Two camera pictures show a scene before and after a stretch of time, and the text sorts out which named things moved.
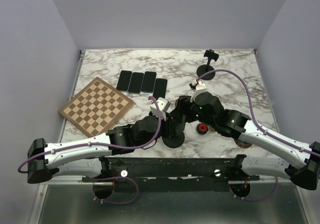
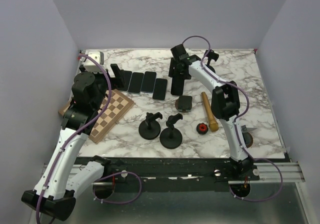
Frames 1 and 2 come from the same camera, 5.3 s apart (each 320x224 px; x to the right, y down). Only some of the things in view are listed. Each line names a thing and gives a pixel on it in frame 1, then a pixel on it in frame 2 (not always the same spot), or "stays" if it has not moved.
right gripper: (188, 118) -> (173, 64)
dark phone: (148, 82) stays
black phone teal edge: (136, 83) stays
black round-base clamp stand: (205, 68) stays
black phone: (180, 111) -> (177, 87)
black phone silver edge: (160, 88) stays
